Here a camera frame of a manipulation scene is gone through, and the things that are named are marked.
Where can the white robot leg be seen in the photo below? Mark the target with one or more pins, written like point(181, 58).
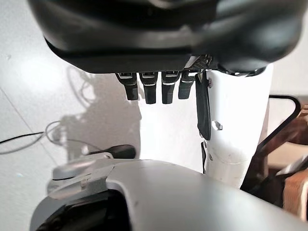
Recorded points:
point(238, 115)

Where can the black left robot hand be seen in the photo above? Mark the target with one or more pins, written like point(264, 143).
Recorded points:
point(149, 33)

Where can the tan orange garment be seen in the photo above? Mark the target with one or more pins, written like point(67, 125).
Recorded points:
point(295, 195)

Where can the silver grey robot leg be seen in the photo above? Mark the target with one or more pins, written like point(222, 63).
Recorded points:
point(183, 197)

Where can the dark wooden furniture frame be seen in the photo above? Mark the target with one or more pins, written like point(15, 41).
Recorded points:
point(297, 130)

